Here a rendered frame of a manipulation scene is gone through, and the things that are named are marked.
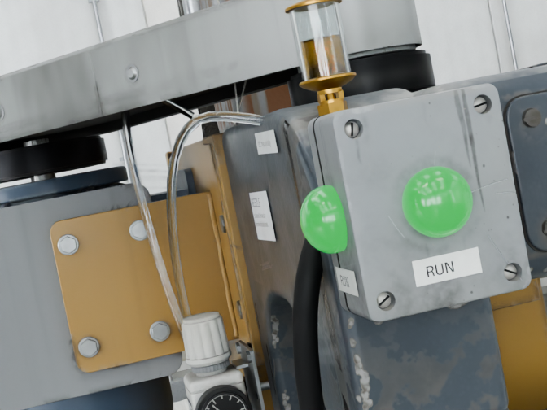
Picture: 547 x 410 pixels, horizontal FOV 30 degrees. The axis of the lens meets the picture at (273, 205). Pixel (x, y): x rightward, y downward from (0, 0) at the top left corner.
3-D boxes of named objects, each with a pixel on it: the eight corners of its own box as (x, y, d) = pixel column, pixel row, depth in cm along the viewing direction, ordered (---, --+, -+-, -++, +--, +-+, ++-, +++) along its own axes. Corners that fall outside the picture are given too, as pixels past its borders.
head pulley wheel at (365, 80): (313, 111, 58) (305, 67, 58) (280, 121, 67) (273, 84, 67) (459, 84, 60) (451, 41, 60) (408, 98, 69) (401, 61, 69)
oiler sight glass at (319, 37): (308, 79, 49) (295, 6, 49) (297, 84, 52) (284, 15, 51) (357, 70, 50) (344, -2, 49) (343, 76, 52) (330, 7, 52)
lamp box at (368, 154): (370, 325, 42) (330, 112, 42) (341, 312, 47) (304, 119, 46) (534, 287, 44) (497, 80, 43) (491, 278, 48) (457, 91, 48)
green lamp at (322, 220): (317, 261, 43) (303, 191, 43) (299, 256, 46) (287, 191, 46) (374, 249, 43) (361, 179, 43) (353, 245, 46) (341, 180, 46)
